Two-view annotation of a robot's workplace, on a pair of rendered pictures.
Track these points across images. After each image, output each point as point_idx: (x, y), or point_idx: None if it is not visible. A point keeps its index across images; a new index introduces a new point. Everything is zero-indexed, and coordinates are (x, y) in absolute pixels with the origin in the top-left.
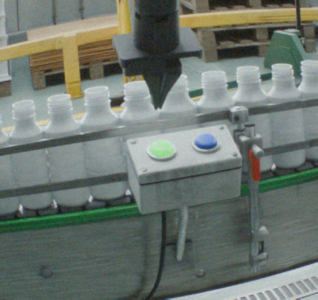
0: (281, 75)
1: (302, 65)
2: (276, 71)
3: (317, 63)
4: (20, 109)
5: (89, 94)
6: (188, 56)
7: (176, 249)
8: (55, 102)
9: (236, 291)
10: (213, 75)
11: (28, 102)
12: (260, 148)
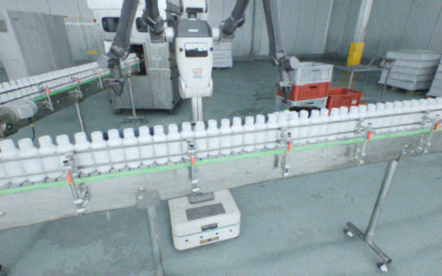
0: (260, 117)
1: (252, 117)
2: (262, 116)
3: (246, 118)
4: (334, 109)
5: (315, 110)
6: (277, 85)
7: None
8: (324, 109)
9: None
10: (283, 116)
11: (335, 110)
12: (264, 121)
